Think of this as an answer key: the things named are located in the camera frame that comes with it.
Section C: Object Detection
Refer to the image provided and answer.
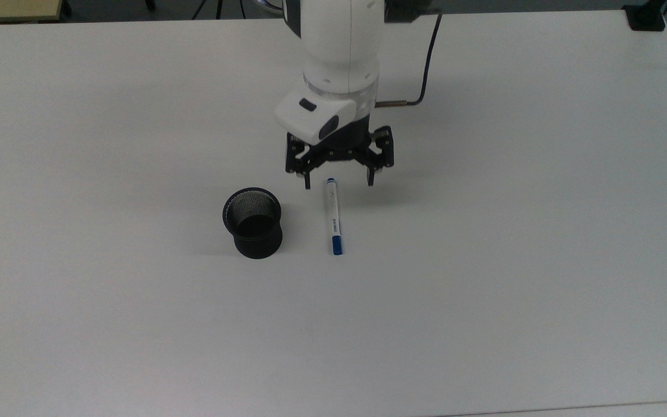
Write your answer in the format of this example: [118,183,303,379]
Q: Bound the black box on arm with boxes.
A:
[384,0,443,24]

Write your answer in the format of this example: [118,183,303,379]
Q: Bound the black mesh pen holder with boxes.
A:
[222,186,284,259]

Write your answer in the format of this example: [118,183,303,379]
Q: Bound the black tripod legs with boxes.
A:
[191,0,248,21]

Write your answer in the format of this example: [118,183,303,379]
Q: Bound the blue capped white marker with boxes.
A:
[325,177,345,257]

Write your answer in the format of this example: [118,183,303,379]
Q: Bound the black table clamp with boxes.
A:
[623,0,667,32]

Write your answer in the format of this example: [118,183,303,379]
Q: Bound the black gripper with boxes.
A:
[285,114,395,191]

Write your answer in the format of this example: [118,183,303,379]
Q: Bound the light wooden table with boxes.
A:
[0,0,63,24]

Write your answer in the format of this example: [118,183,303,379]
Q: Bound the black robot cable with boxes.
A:
[375,13,444,109]

